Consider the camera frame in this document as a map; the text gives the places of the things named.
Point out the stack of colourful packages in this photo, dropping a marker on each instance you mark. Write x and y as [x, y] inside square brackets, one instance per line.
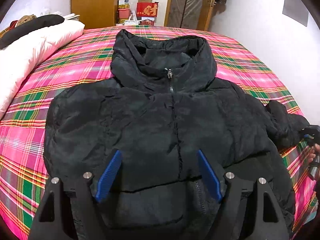
[124, 7]

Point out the brown plush item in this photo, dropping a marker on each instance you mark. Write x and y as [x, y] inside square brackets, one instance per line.
[26, 19]

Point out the black cloth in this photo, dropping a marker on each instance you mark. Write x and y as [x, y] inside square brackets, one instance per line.
[32, 26]

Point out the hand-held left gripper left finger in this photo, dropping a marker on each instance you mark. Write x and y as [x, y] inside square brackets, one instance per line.
[108, 177]

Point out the pink plaid bed sheet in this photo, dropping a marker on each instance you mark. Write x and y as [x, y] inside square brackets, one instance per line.
[75, 75]

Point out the pale pink duvet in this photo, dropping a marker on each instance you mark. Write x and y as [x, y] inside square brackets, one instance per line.
[32, 55]

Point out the white carrier bag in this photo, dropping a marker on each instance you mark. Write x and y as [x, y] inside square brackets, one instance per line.
[132, 21]

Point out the grey wall panel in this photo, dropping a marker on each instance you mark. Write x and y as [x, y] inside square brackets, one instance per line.
[295, 9]

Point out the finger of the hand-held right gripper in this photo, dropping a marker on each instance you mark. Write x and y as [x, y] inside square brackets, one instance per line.
[312, 132]

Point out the red gift box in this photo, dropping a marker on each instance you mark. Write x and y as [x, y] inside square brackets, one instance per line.
[147, 10]

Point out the person's right hand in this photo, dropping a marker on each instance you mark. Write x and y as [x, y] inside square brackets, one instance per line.
[314, 151]

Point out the black puffer jacket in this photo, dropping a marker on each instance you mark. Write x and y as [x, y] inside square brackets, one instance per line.
[150, 120]

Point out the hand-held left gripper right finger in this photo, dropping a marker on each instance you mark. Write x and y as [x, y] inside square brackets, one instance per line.
[209, 176]

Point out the wooden door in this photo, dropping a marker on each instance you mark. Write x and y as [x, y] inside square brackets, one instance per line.
[93, 2]

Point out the white papers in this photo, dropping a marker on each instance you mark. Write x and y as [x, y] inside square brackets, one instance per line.
[72, 16]

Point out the grey door curtain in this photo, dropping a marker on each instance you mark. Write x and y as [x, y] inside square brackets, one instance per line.
[186, 2]

